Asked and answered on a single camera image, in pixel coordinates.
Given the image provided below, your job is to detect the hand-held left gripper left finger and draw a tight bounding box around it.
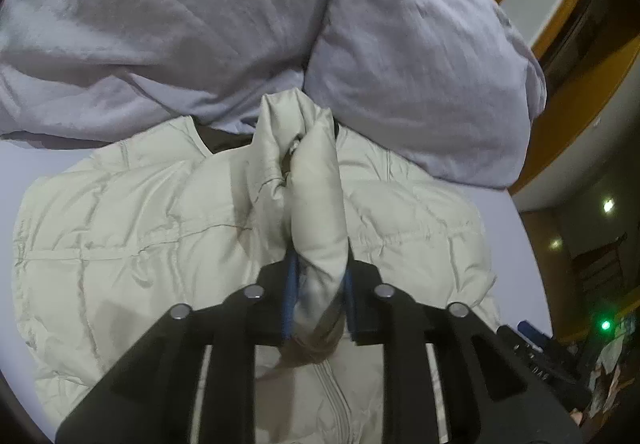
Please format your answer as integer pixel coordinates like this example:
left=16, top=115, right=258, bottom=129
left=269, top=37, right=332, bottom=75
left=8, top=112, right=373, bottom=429
left=55, top=256, right=301, bottom=444

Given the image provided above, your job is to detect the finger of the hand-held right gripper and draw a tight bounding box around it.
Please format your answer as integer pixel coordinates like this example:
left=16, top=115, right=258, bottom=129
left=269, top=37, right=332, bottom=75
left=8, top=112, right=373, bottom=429
left=516, top=320, right=552, bottom=346

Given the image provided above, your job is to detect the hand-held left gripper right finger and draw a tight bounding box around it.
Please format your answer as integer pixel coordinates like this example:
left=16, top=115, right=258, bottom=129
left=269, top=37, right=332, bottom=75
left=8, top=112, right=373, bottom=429
left=342, top=259, right=583, bottom=444

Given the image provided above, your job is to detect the cream puffer jacket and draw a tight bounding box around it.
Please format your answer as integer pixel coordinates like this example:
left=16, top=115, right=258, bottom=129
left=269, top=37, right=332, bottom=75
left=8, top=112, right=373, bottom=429
left=12, top=91, right=501, bottom=444

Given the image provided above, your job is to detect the lavender pillow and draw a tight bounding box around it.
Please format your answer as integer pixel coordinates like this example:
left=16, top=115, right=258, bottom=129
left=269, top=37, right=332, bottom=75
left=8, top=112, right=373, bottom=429
left=302, top=0, right=548, bottom=189

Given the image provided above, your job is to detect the lavender duvet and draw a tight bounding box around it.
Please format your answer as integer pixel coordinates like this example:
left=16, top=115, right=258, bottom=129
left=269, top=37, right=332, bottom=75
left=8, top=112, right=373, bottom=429
left=0, top=0, right=351, bottom=142

